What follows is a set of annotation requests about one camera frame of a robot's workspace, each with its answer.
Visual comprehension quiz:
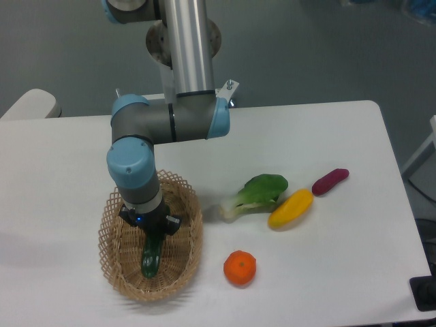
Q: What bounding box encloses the green cucumber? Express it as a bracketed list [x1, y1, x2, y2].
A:
[141, 234, 163, 279]

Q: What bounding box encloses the white chair armrest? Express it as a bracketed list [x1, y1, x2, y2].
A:
[1, 89, 62, 121]

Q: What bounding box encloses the white furniture frame right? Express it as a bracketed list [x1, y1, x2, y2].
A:
[401, 116, 435, 180]

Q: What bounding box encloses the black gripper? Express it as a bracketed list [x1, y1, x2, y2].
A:
[118, 202, 181, 240]

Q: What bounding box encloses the black device at table edge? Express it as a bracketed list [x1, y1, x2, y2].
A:
[409, 276, 435, 312]

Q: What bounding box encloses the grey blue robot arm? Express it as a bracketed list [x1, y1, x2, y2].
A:
[102, 1, 238, 240]

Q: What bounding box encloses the green bok choy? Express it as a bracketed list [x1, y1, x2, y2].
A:
[219, 174, 288, 221]

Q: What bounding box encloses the purple sweet potato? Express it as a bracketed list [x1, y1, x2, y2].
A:
[311, 168, 349, 196]

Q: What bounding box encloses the yellow pepper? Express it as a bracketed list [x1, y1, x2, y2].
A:
[268, 189, 313, 229]

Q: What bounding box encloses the orange tangerine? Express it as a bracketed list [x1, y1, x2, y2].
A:
[223, 250, 257, 286]

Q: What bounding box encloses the oval wicker basket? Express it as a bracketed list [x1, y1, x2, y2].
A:
[98, 170, 203, 302]

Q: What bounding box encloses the blue bag top right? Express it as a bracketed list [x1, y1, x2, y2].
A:
[402, 0, 435, 25]

